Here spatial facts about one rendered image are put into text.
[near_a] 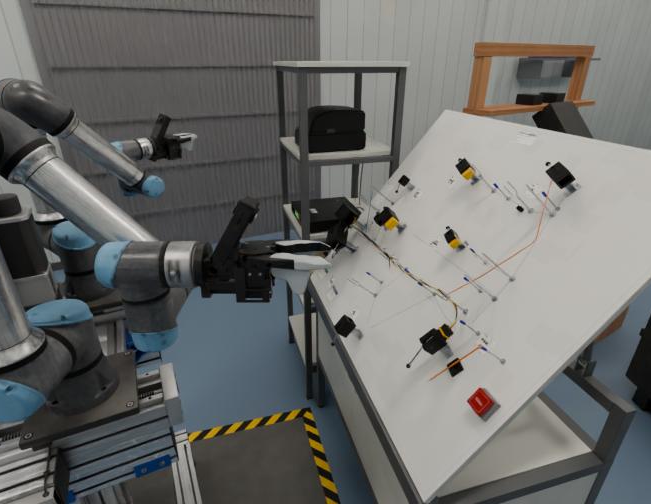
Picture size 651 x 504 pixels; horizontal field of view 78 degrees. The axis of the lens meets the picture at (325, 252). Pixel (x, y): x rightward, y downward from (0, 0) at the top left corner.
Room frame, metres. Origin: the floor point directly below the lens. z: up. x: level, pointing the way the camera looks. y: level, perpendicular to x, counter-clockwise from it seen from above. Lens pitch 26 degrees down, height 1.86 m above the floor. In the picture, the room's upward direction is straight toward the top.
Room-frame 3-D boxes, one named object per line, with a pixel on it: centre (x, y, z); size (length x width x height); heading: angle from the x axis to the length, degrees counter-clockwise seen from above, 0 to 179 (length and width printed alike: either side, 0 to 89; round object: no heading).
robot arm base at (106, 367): (0.70, 0.56, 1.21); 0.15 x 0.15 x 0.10
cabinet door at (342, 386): (1.46, -0.05, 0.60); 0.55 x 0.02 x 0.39; 16
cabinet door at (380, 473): (0.93, -0.19, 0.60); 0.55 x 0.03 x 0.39; 16
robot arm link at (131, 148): (1.43, 0.72, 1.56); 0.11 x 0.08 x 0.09; 142
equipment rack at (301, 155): (2.14, -0.05, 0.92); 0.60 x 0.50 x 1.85; 16
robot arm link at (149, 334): (0.58, 0.30, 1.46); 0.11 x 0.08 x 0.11; 0
